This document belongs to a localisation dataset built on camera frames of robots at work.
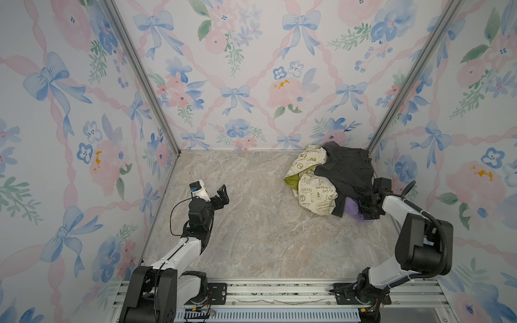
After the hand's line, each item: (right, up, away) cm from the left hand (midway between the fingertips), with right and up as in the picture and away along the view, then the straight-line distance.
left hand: (216, 186), depth 84 cm
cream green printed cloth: (+44, -3, +9) cm, 45 cm away
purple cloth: (+61, -11, +9) cm, 62 cm away
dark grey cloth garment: (+65, +7, +18) cm, 67 cm away
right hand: (+64, -9, +10) cm, 66 cm away
